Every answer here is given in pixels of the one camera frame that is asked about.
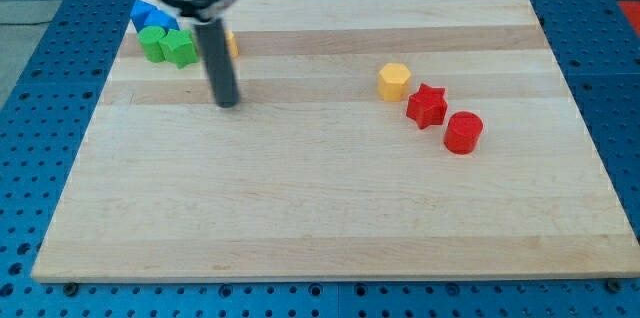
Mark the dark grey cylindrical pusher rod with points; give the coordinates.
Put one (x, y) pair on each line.
(218, 64)

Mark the blue cube block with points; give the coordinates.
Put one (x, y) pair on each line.
(161, 19)

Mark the blue triangle block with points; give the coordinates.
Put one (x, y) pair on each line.
(140, 12)

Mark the yellow block behind rod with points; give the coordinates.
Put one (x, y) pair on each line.
(231, 44)

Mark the green star block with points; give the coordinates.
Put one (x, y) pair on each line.
(178, 48)

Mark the green cylinder block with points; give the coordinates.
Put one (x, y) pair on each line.
(149, 38)

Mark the yellow hexagon block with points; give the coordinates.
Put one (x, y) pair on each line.
(393, 82)

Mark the wooden board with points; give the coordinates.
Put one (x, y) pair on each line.
(314, 177)

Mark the red star block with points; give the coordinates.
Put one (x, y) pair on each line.
(427, 106)

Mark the red cylinder block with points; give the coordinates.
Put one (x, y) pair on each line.
(463, 132)

